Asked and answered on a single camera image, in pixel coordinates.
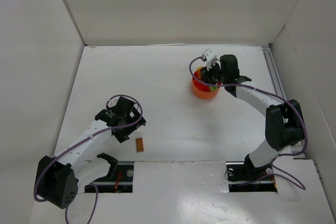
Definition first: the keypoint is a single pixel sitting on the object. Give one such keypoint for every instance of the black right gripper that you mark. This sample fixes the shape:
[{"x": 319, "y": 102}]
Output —
[{"x": 211, "y": 74}]

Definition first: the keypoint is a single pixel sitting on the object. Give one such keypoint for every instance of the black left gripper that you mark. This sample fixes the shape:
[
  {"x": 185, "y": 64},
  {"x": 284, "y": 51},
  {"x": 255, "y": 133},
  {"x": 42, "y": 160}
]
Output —
[{"x": 128, "y": 130}]

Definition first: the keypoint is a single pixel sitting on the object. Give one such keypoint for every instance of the light green lego brick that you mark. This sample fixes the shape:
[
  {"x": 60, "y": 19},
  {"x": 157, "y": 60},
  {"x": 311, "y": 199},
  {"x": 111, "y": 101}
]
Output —
[{"x": 213, "y": 88}]

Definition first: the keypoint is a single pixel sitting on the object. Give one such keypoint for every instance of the yellow lego brick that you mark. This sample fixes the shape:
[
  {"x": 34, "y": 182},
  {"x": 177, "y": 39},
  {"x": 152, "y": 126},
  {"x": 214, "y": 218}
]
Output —
[{"x": 199, "y": 72}]

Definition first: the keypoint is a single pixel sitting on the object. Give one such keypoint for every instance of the brown lego brick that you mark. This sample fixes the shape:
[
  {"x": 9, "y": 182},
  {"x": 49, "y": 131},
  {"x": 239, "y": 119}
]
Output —
[{"x": 139, "y": 145}]

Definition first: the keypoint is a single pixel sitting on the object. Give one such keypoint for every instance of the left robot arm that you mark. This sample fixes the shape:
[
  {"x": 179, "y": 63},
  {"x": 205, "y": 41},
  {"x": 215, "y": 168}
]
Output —
[{"x": 61, "y": 177}]

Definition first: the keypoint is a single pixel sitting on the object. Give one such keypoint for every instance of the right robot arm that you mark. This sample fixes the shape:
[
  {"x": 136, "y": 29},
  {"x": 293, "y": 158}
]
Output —
[{"x": 284, "y": 123}]

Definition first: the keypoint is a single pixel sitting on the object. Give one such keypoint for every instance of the orange round divided container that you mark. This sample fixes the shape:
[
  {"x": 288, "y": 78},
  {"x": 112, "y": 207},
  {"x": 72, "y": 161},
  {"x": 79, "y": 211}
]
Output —
[{"x": 202, "y": 91}]

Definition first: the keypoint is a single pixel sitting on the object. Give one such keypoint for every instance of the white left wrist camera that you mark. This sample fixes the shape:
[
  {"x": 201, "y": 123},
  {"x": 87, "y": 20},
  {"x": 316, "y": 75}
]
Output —
[{"x": 208, "y": 57}]

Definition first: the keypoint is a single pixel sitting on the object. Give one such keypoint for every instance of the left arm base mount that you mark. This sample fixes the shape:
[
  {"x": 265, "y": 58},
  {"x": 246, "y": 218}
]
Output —
[{"x": 118, "y": 178}]

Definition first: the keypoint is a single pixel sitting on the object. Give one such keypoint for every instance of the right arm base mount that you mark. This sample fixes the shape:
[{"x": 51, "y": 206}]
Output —
[{"x": 241, "y": 181}]

